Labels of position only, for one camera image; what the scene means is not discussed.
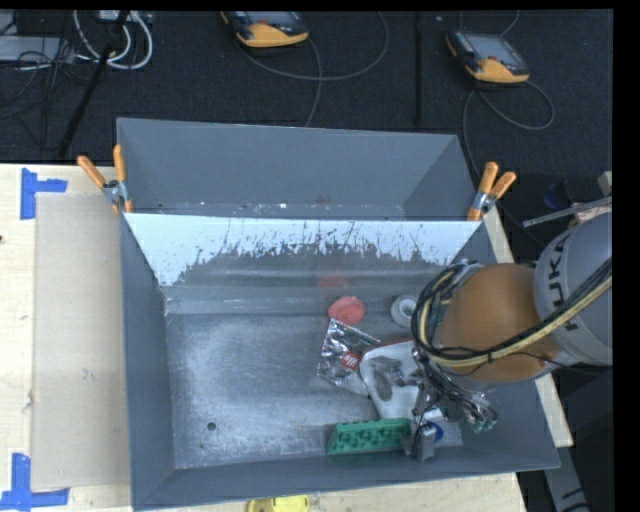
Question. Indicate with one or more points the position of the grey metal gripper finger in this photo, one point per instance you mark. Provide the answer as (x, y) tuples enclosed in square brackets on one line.
[(429, 447), (417, 445)]

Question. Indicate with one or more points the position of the white packet with grey picture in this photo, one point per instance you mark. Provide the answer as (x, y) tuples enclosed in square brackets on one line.
[(385, 400)]

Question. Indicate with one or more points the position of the green toy building block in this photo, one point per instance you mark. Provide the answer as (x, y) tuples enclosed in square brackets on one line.
[(367, 437)]

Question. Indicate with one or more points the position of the grey tape roll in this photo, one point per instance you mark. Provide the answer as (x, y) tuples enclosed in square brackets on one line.
[(400, 311)]

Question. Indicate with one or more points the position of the silver foil packet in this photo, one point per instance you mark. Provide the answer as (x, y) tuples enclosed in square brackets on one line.
[(340, 355)]

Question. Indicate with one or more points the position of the red round lid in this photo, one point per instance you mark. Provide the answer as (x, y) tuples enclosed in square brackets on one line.
[(346, 310)]

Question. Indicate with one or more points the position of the grey metal bin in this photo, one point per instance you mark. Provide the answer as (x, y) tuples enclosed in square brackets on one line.
[(240, 380)]

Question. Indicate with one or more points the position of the pale flat board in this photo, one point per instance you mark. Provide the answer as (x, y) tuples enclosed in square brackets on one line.
[(75, 340)]

